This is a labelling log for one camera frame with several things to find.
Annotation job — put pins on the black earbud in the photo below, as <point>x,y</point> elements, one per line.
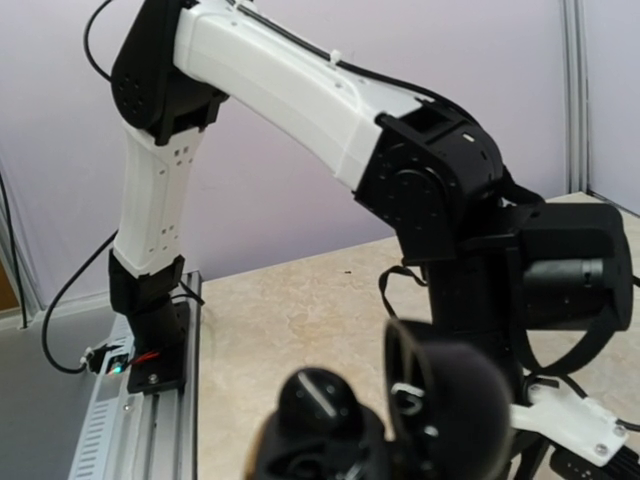
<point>317,401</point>

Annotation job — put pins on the black earbud charging case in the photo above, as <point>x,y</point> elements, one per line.
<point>448,418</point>

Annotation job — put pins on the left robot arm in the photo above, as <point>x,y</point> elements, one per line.
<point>538,287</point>

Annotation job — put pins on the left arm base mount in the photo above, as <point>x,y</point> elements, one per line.
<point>161,347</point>

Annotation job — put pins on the front aluminium rail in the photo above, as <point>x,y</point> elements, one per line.
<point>136,436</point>

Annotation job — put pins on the right aluminium frame post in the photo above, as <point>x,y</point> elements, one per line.
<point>576,96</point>

